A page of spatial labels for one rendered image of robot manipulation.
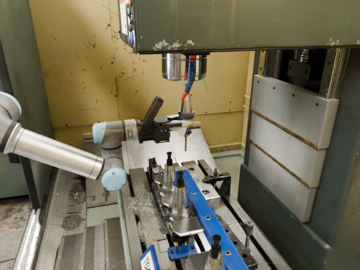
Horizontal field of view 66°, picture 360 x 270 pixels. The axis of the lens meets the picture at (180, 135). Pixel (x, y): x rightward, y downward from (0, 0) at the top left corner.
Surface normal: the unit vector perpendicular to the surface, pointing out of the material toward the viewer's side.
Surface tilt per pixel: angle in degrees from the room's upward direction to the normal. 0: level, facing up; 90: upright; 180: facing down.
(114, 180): 90
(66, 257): 8
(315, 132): 90
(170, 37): 90
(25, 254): 0
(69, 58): 90
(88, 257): 8
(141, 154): 25
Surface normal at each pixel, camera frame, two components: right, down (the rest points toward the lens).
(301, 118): -0.96, 0.11
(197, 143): 0.11, -0.69
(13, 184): 0.26, 0.37
